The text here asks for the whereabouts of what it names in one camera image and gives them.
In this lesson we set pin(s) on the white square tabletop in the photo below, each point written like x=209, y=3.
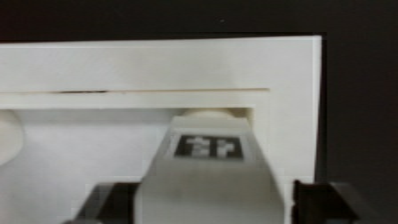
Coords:
x=92, y=136

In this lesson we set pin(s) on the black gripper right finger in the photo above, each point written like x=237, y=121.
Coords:
x=330, y=204

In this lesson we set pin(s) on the white L-shaped obstacle fence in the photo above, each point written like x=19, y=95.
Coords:
x=269, y=63

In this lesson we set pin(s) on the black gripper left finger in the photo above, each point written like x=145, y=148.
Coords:
x=109, y=205

